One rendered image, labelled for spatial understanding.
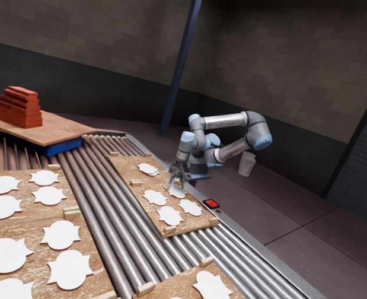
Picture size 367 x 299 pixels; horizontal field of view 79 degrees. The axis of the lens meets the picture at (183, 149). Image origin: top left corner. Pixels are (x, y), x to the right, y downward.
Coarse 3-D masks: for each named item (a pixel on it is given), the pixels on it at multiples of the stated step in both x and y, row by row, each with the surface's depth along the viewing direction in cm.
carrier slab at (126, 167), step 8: (112, 160) 150; (120, 160) 154; (128, 160) 157; (136, 160) 161; (144, 160) 165; (152, 160) 170; (120, 168) 142; (128, 168) 145; (136, 168) 149; (160, 168) 159; (120, 176) 135; (128, 176) 135; (136, 176) 138; (144, 176) 141; (160, 176) 148; (168, 176) 151; (128, 184) 127; (144, 184) 132; (152, 184) 135
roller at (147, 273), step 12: (84, 168) 133; (96, 192) 115; (108, 204) 107; (108, 216) 102; (120, 228) 95; (132, 240) 90; (132, 252) 85; (144, 264) 81; (144, 276) 77; (156, 276) 77
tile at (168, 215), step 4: (164, 208) 113; (168, 208) 114; (172, 208) 114; (160, 212) 108; (164, 212) 109; (168, 212) 110; (172, 212) 111; (176, 212) 112; (160, 216) 106; (164, 216) 106; (168, 216) 107; (172, 216) 108; (176, 216) 109; (160, 220) 103; (164, 220) 104; (168, 220) 104; (172, 220) 105; (176, 220) 106; (180, 220) 107; (168, 224) 102; (172, 224) 102; (176, 224) 103
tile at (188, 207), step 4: (184, 200) 126; (188, 200) 127; (180, 204) 120; (184, 204) 122; (188, 204) 123; (192, 204) 124; (184, 208) 118; (188, 208) 119; (192, 208) 120; (196, 208) 121; (200, 208) 122; (184, 212) 115; (188, 212) 116; (192, 212) 116; (196, 212) 117; (200, 212) 118; (196, 216) 115
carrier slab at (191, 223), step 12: (132, 192) 121; (144, 192) 123; (144, 204) 113; (168, 204) 119; (156, 216) 106; (180, 216) 112; (192, 216) 114; (204, 216) 118; (156, 228) 99; (180, 228) 102; (192, 228) 105
